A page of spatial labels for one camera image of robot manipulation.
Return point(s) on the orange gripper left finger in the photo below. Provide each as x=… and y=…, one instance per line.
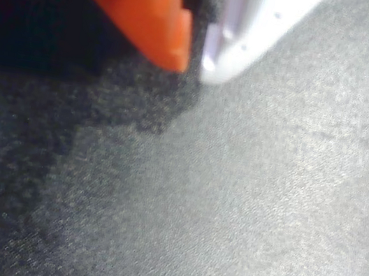
x=146, y=7

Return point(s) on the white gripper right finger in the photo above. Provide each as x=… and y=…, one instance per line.
x=256, y=26

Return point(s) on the black table mat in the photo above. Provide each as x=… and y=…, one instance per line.
x=232, y=188

